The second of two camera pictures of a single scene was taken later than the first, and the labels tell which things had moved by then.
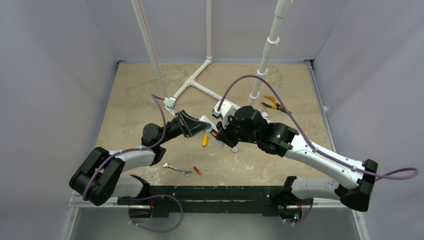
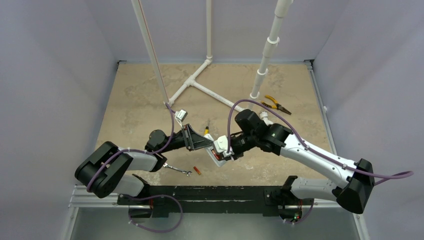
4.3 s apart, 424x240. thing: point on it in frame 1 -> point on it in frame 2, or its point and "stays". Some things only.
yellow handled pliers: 277,106 stays
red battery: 197,170 stays
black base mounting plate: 164,201 stays
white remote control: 212,131 -> 210,153
